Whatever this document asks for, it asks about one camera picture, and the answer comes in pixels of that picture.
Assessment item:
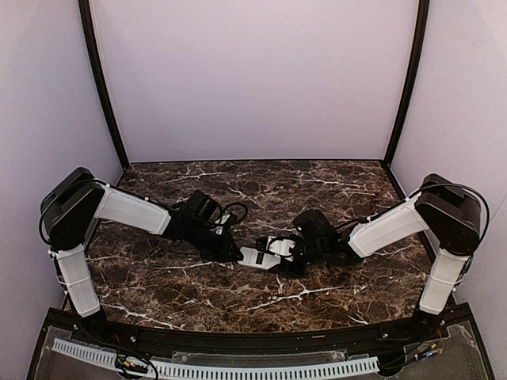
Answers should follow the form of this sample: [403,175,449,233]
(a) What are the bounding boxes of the white and red remote control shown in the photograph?
[237,247,280,271]

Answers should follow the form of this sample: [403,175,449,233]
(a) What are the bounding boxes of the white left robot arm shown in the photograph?
[39,167,243,318]

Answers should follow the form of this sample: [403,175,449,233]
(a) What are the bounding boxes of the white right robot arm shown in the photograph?
[264,173,490,315]

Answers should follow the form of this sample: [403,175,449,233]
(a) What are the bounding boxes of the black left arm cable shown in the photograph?
[217,202,250,230]

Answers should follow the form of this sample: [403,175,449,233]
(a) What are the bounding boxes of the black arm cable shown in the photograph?
[217,202,250,230]
[419,182,490,254]

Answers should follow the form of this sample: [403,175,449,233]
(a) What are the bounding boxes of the white slotted cable duct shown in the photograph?
[52,337,380,379]

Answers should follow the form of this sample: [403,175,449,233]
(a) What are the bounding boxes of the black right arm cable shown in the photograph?
[419,182,490,254]

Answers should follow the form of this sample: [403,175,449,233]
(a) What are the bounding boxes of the black left corner post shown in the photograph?
[78,0,130,171]

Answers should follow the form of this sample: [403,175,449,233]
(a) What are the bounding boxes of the black corner post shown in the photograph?
[78,0,130,171]
[383,0,430,167]

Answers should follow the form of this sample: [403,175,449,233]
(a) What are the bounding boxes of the black right corner post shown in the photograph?
[383,0,430,167]

